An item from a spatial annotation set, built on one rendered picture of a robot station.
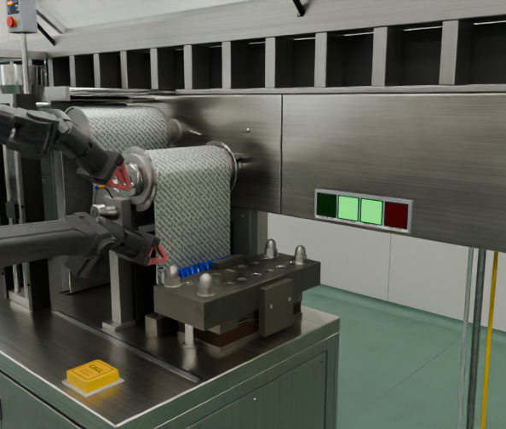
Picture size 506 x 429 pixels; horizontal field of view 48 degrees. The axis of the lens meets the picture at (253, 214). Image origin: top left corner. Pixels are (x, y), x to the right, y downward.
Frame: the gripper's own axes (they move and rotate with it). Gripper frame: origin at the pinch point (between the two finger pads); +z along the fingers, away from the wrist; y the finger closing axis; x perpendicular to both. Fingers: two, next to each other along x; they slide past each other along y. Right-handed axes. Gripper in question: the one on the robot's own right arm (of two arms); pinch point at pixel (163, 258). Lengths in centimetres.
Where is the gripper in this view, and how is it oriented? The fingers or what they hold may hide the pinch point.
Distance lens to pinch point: 132.3
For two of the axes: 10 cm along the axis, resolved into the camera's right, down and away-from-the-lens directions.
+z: 5.8, 3.5, 7.4
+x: 3.4, -9.2, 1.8
